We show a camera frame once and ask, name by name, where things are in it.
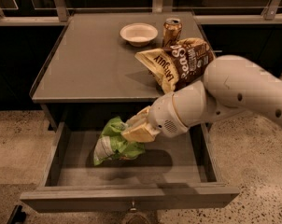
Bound grey cabinet counter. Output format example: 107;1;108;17
30;12;204;129

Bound white paper bowl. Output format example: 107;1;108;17
120;23;158;47

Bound green rice chip bag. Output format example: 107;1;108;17
93;117;145;166

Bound grey open top drawer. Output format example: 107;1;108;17
21;122;239;213

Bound gold soda can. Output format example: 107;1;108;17
162;18;182;47

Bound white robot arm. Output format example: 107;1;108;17
121;55;282;143

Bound brown yellow snack bag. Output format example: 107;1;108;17
135;37;215;93

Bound metal drawer knob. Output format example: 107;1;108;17
129;201;138;213

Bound metal railing frame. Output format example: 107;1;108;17
0;0;282;25

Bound black object on floor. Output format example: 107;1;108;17
7;205;26;224

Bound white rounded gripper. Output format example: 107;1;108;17
121;81;241;143

